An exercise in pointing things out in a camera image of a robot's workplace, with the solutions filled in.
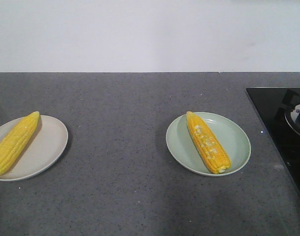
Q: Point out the speckled orange-yellow corn cob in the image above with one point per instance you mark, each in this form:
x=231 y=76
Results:
x=207 y=145

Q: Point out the yellow corn cob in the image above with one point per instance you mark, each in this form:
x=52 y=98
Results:
x=12 y=145

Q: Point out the black glass gas hob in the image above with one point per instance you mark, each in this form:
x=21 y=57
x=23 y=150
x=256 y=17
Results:
x=279 y=110

